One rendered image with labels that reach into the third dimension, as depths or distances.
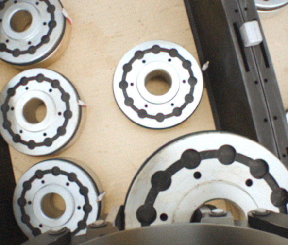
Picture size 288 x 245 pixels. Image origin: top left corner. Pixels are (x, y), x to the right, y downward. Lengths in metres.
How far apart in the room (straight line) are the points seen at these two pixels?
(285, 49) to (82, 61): 0.26
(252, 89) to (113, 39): 0.19
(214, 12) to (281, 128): 0.13
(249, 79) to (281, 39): 0.15
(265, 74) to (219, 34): 0.06
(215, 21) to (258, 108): 0.10
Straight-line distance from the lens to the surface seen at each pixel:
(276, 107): 0.24
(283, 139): 0.24
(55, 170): 0.31
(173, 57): 0.30
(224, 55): 0.27
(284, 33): 0.38
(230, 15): 0.25
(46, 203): 0.33
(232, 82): 0.26
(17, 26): 0.37
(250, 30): 0.23
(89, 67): 0.34
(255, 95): 0.23
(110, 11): 0.36
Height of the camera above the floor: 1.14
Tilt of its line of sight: 86 degrees down
